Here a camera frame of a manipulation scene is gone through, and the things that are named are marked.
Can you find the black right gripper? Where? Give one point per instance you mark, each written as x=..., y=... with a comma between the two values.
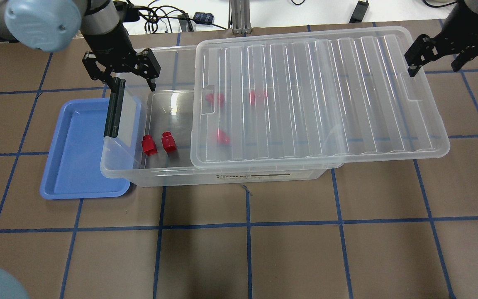
x=474, y=34

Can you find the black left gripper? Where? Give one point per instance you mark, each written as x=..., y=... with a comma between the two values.
x=107, y=45

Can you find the red block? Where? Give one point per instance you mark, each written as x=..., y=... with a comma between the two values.
x=168, y=142
x=148, y=145

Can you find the clear plastic box lid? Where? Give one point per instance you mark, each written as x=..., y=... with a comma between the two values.
x=334, y=97

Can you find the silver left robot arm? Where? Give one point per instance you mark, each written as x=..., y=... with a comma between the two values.
x=50, y=25

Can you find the clear plastic storage box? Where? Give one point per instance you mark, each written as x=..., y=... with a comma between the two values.
x=170, y=108

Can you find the red block box centre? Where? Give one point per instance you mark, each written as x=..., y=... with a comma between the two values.
x=222, y=137

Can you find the black power adapter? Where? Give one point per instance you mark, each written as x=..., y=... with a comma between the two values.
x=359, y=11

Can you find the blue plastic tray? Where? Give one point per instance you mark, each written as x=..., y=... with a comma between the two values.
x=72, y=168

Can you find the black box handle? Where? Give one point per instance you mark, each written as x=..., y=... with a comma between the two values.
x=113, y=117

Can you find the aluminium frame post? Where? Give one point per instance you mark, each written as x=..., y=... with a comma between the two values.
x=239, y=17

